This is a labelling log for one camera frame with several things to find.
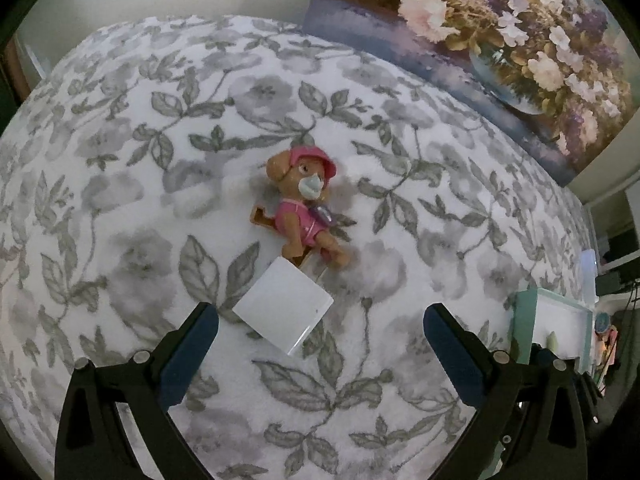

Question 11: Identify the white square block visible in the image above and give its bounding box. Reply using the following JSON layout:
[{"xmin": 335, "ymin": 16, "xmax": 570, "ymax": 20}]
[{"xmin": 232, "ymin": 256, "xmax": 335, "ymax": 357}]

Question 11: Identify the teal-edged white tray box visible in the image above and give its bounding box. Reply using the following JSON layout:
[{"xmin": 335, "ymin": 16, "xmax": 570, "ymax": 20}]
[{"xmin": 510, "ymin": 287, "xmax": 596, "ymax": 376}]

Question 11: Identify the black power adapter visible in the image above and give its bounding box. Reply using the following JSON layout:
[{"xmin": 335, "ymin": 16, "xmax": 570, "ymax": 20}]
[{"xmin": 597, "ymin": 272, "xmax": 626, "ymax": 296}]

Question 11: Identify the brown pink dog figure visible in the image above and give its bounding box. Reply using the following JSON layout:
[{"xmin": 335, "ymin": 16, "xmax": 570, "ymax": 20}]
[{"xmin": 249, "ymin": 146, "xmax": 353, "ymax": 267}]

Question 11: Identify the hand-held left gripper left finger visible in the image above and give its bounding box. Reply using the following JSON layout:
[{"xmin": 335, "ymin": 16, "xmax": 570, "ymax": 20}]
[{"xmin": 54, "ymin": 301, "xmax": 221, "ymax": 480}]

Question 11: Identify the white power strip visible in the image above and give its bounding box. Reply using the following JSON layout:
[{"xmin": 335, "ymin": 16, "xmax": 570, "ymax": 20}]
[{"xmin": 577, "ymin": 249, "xmax": 599, "ymax": 306}]

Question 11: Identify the grey floral blanket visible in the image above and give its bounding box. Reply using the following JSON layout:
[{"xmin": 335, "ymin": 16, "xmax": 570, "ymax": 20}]
[{"xmin": 0, "ymin": 15, "xmax": 601, "ymax": 480}]

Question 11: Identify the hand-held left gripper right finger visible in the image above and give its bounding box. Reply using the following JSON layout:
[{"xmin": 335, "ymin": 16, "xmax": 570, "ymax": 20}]
[{"xmin": 422, "ymin": 302, "xmax": 590, "ymax": 480}]

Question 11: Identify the colourful toy clutter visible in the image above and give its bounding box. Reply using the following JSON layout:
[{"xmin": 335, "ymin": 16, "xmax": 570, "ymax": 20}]
[{"xmin": 595, "ymin": 310, "xmax": 621, "ymax": 391}]

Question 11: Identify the dark wooden furniture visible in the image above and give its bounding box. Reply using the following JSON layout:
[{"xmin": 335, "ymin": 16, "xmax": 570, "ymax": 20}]
[{"xmin": 0, "ymin": 35, "xmax": 31, "ymax": 106}]

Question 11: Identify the floral painting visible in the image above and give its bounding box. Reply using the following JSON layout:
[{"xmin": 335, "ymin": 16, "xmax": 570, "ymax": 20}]
[{"xmin": 302, "ymin": 0, "xmax": 636, "ymax": 188}]

